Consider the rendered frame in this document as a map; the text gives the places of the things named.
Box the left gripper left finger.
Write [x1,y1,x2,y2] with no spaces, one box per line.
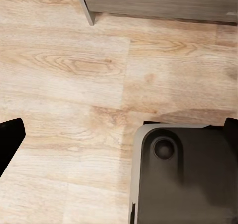
[0,118,26,177]

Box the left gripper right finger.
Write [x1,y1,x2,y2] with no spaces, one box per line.
[222,117,238,158]

